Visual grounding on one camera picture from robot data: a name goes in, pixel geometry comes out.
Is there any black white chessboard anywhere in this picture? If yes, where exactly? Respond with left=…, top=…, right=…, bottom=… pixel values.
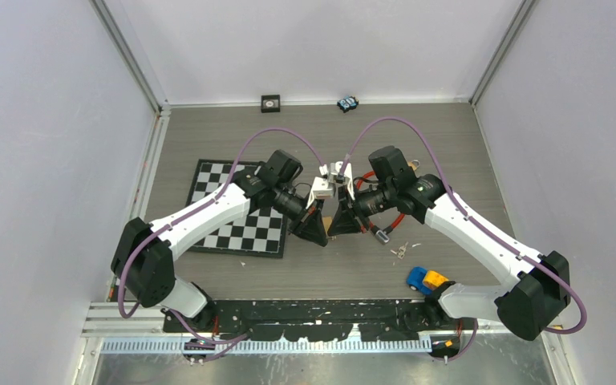
left=185, top=159, right=289, bottom=259

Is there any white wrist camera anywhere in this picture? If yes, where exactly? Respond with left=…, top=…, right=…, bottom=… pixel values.
left=318, top=161, right=353, bottom=185
left=306, top=176, right=336, bottom=209

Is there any red cable lock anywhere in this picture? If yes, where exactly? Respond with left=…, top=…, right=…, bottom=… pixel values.
left=353, top=169, right=408, bottom=245

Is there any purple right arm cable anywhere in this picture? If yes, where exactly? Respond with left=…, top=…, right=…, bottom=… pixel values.
left=338, top=116, right=589, bottom=363

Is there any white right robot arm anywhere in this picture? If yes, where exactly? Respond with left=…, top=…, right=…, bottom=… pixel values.
left=321, top=145, right=571, bottom=341

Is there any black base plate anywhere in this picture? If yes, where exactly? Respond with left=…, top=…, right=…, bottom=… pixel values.
left=161, top=299, right=477, bottom=342

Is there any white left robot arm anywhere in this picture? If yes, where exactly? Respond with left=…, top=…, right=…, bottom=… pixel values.
left=111, top=150, right=328, bottom=332

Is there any small black square box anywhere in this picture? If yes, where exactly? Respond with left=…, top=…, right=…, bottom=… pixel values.
left=260, top=95, right=281, bottom=113

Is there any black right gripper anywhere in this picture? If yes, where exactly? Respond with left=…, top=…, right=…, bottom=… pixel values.
left=328, top=181, right=395, bottom=237

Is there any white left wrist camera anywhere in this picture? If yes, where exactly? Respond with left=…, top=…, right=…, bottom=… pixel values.
left=306, top=176, right=336, bottom=209

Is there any blue yellow toy car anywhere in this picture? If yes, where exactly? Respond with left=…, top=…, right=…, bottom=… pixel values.
left=406, top=266, right=448, bottom=296

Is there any small brass padlock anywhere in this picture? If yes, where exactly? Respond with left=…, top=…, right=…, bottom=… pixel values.
left=408, top=160, right=419, bottom=171

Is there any blue owl eraser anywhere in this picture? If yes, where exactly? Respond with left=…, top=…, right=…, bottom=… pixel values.
left=336, top=95, right=359, bottom=113

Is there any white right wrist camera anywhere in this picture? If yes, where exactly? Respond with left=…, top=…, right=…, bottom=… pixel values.
left=318, top=161, right=353, bottom=185

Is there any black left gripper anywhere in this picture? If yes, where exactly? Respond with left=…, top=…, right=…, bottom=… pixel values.
left=271, top=184, right=327, bottom=246

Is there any silver key bunch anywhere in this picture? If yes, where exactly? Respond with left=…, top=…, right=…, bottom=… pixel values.
left=391, top=242, right=408, bottom=260

